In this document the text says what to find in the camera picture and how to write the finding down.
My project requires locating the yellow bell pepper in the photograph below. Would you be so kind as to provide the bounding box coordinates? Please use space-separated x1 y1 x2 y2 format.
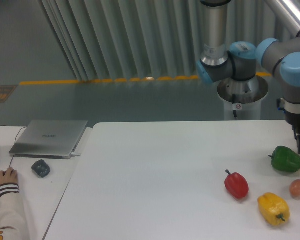
257 192 291 226

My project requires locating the white laptop cable plug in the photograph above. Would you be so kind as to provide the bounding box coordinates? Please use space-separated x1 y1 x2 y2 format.
70 152 82 157

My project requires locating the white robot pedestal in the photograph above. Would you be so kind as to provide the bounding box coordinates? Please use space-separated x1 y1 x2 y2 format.
217 75 269 121

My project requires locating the person's hand on mouse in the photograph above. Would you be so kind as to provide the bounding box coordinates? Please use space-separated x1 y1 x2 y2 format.
0 167 19 186

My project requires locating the silver closed laptop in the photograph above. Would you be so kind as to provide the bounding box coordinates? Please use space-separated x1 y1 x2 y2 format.
9 120 88 159

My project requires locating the white sleeved forearm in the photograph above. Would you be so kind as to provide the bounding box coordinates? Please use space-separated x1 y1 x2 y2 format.
0 183 30 240

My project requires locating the grey pleated curtain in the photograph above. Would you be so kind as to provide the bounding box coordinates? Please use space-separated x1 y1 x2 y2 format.
37 0 300 83

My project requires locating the brown egg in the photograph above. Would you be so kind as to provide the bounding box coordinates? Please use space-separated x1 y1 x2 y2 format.
289 179 300 198

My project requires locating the red bell pepper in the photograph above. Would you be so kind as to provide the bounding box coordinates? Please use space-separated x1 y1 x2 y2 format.
224 169 249 200

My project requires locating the black pedestal cable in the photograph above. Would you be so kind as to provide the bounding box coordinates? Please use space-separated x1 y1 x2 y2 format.
231 93 239 120

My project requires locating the thin mouse cable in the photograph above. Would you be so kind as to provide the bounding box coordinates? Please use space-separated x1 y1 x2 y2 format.
0 124 28 169

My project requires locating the green bell pepper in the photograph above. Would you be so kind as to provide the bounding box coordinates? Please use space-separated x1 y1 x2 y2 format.
268 146 300 173

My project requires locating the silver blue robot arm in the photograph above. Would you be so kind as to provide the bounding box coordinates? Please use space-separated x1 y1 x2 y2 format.
196 0 300 154

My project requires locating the dark grey small device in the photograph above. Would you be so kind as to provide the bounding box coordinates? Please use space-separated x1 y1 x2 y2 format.
31 159 51 178

